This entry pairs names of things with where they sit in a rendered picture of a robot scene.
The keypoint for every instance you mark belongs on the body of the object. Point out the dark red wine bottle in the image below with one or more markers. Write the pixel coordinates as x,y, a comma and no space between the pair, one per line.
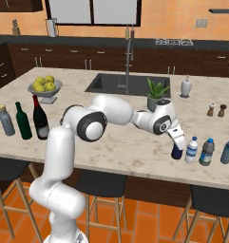
41,121

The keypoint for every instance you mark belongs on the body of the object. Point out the green plant in grey pot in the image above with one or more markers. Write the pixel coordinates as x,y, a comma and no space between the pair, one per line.
156,93

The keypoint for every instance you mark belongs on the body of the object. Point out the dark wooden wall cupboard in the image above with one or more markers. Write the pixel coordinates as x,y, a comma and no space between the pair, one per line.
17,5

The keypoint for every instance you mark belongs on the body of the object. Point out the hob with grey grates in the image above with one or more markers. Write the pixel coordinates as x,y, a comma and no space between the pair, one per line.
174,41

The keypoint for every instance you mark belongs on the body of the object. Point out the blue-grey plastic bottle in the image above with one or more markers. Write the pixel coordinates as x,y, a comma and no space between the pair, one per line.
227,152

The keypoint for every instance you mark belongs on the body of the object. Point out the grey wall socket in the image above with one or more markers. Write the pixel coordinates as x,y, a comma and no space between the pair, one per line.
201,22

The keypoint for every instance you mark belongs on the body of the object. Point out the dark wall shelf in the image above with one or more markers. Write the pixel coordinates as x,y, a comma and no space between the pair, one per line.
222,11

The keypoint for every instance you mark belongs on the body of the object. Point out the yellow-green apple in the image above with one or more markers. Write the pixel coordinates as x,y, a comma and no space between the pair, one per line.
50,86
40,80
40,89
35,84
49,78

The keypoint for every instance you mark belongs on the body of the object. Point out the white soap dispenser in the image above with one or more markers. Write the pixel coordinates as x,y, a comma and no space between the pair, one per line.
186,86

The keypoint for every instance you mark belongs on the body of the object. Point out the dark grey plastic bottle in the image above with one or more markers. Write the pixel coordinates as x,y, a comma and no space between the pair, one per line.
206,153

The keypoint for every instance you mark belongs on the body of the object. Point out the white plastic bottle blue label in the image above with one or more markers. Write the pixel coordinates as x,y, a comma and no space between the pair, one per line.
191,151

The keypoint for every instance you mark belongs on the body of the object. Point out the brown sauce bottle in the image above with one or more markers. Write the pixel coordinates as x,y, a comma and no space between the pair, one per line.
132,33

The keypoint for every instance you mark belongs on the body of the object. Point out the brown shaker white cap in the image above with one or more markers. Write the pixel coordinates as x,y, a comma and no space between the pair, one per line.
210,110

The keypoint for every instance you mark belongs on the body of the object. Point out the white jug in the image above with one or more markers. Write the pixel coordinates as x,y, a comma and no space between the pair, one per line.
51,28

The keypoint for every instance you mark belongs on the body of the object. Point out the pale oil bottle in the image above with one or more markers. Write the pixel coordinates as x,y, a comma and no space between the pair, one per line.
127,33

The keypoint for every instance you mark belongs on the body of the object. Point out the green glass bottle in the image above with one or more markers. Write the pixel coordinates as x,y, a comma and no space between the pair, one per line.
23,122

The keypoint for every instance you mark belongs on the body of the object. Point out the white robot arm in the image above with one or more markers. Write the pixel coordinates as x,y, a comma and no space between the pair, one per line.
60,148

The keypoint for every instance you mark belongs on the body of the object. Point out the grey fruit bowl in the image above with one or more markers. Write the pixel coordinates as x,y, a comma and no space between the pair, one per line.
46,92

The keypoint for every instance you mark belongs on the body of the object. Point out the dark wooden cupboard run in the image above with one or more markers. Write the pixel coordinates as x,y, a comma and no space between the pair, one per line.
71,57

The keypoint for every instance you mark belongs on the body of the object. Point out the dark brown pepper mill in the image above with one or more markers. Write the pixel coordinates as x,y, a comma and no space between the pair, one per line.
222,111

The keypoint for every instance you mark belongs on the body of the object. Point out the small grey figurine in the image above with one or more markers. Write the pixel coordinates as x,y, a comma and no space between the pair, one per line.
15,27

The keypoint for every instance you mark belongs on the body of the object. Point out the dark sink basin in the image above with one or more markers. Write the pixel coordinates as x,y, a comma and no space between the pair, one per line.
109,83

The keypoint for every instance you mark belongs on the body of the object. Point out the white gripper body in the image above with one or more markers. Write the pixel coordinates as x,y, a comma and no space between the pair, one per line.
179,137

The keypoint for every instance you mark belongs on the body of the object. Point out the grey glass bottle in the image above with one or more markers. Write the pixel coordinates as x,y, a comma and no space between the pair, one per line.
6,121

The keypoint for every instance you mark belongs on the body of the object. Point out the grey tap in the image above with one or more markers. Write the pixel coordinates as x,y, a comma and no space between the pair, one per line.
128,60

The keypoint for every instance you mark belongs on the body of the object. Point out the black-framed window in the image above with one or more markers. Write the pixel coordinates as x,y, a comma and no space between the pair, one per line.
93,11

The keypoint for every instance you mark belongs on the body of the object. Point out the black stool wooden legs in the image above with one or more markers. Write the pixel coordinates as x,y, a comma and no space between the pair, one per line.
214,202
101,184
8,169

